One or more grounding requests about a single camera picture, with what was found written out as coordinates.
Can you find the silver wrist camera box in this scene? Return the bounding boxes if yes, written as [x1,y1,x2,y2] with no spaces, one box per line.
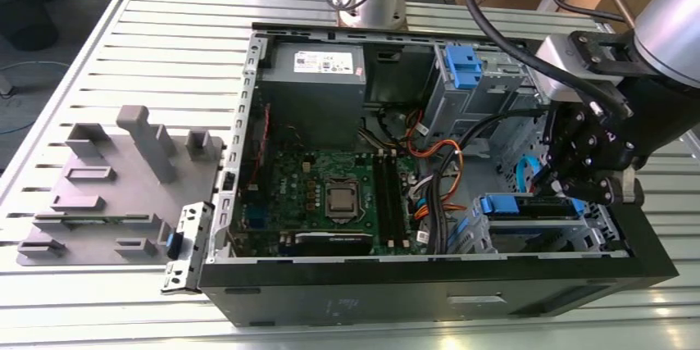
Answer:
[534,35,603,103]

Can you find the grey metal disk bay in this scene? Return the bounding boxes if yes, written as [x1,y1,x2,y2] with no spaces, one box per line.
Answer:
[470,192,608,255]

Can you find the grey metal drive cage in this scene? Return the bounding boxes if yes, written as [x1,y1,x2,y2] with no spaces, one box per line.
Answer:
[423,42,540,142]

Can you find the silver expansion slot bracket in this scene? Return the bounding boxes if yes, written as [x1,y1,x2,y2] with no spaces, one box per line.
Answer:
[159,201,216,296]

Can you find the black RAM slot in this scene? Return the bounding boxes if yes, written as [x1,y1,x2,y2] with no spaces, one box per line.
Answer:
[386,148,411,248]
[374,148,396,247]

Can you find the blue floor cable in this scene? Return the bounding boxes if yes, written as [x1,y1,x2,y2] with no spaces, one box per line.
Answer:
[0,61,71,138]

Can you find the grey power supply unit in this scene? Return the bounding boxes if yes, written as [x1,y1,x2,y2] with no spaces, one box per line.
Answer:
[256,42,368,154]

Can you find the thin red wire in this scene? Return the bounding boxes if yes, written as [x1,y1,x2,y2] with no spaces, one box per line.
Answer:
[248,102,274,193]

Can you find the orange wire bundle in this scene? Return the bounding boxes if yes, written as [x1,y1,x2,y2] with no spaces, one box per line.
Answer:
[407,139,466,220]

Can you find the blue drive latch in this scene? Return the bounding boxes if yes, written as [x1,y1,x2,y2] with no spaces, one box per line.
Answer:
[444,44,486,91]

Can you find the CPU socket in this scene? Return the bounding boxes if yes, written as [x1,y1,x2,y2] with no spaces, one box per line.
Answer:
[322,176,367,226]

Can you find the black PC case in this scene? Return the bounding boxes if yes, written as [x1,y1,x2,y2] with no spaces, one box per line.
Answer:
[198,20,679,329]

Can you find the grey parts rack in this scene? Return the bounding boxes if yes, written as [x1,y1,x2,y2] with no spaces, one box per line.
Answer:
[15,104,228,269]

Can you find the blue wire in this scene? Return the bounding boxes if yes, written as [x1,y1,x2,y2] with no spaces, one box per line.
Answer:
[515,155,544,194]

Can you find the green motherboard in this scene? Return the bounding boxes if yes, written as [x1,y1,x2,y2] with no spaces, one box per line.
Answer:
[235,148,434,257]

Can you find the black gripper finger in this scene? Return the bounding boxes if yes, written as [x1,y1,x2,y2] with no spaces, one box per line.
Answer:
[532,99,614,195]
[552,167,643,207]

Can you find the black waste bin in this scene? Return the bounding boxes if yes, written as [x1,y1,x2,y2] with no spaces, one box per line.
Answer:
[0,0,62,52]

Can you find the black graphics card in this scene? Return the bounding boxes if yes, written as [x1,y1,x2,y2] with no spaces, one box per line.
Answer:
[278,230,376,257]

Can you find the green RAM stick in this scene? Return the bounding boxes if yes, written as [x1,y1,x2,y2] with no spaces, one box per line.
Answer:
[59,218,126,228]

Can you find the black cable bundle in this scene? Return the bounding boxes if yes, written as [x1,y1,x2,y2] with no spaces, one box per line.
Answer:
[426,110,548,255]

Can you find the silver CPU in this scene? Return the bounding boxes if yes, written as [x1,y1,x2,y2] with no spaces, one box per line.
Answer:
[327,188,356,214]

